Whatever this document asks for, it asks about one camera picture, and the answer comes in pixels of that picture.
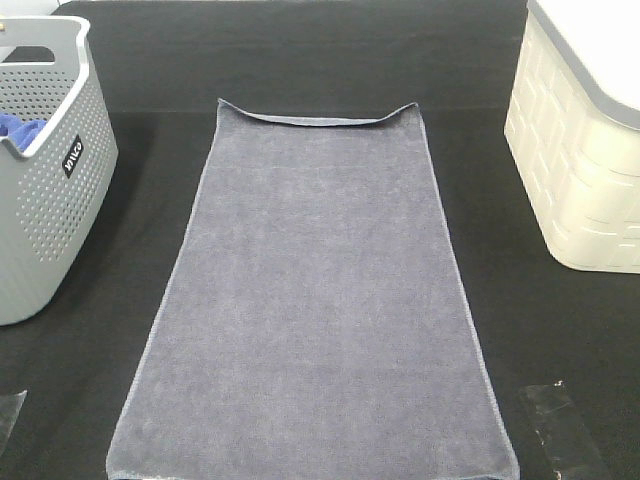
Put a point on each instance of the blue towel in basket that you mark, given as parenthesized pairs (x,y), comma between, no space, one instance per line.
(21,133)

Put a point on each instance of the left clear tape strip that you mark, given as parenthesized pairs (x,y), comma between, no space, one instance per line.
(10,406)

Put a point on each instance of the cream white storage basket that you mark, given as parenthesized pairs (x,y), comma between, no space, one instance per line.
(572,127)

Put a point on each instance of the grey microfibre towel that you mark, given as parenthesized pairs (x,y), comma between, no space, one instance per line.
(314,325)

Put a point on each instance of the right clear tape strip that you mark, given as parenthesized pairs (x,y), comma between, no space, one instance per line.
(564,438)

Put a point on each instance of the grey perforated laundry basket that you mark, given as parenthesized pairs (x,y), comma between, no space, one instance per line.
(53,183)

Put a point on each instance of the clear tape strip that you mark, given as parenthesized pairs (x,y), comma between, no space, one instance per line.
(10,406)
(564,438)

